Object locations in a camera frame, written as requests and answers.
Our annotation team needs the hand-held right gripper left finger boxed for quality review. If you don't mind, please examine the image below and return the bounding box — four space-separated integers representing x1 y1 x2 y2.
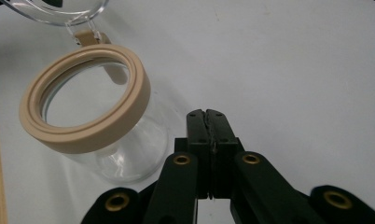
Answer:
174 108 215 201

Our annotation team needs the glass jar with beige rim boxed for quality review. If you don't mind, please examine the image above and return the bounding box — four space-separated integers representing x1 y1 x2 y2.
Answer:
19 29 170 185

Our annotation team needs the clear hinged jar lid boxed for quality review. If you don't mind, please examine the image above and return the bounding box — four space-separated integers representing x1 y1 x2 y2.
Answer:
0 0 111 35

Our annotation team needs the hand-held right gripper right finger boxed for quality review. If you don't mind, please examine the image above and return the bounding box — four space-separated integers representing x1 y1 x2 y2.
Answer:
205 108 245 201

